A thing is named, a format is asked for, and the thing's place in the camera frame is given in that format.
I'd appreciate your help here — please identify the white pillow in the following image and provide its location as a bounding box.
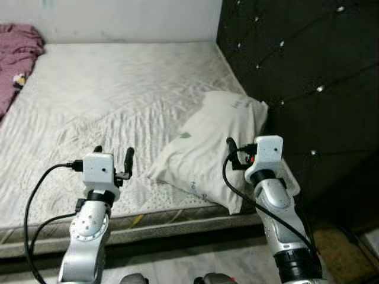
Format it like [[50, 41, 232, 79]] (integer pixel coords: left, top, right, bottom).
[[146, 90, 269, 215]]

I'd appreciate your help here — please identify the white quilted mattress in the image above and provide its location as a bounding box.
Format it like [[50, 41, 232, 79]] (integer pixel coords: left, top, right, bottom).
[[0, 40, 301, 260]]

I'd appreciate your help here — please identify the grey left robot leg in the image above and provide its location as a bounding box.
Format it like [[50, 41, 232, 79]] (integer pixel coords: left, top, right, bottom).
[[120, 273, 149, 284]]

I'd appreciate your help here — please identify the grey robot leg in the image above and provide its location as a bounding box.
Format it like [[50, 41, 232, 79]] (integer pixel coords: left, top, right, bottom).
[[194, 272, 239, 284], [120, 273, 149, 284]]

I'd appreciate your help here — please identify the black tufted headboard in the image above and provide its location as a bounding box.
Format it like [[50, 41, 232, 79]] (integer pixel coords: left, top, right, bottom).
[[216, 0, 379, 228]]

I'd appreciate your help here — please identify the grey right robot leg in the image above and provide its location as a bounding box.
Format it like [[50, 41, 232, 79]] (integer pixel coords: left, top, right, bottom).
[[194, 272, 239, 284]]

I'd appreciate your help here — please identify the pink cartoon print blanket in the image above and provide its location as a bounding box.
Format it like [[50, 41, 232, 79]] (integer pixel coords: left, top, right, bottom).
[[0, 24, 46, 122]]

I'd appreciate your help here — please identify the brown floor mat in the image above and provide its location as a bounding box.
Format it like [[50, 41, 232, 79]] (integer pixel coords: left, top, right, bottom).
[[311, 225, 379, 284]]

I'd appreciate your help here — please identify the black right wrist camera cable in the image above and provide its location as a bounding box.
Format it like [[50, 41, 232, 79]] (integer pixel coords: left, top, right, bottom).
[[222, 144, 314, 249]]

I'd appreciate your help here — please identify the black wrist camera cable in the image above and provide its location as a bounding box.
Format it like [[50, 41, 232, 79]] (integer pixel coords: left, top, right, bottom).
[[24, 161, 83, 283], [222, 144, 314, 249]]

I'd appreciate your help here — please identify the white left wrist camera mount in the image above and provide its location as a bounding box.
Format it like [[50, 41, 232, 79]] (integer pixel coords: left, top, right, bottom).
[[82, 153, 121, 193]]

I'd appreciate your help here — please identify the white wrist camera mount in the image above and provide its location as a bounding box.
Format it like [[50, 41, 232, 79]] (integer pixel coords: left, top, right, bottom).
[[82, 153, 121, 193], [245, 135, 284, 183]]

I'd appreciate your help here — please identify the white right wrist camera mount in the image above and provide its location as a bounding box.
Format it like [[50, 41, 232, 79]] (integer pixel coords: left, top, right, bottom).
[[245, 135, 284, 183]]

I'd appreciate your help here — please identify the black left wrist camera cable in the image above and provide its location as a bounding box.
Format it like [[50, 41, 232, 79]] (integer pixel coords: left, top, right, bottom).
[[24, 161, 83, 283]]

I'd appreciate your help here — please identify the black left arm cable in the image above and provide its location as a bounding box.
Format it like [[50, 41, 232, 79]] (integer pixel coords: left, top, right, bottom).
[[30, 201, 83, 279]]

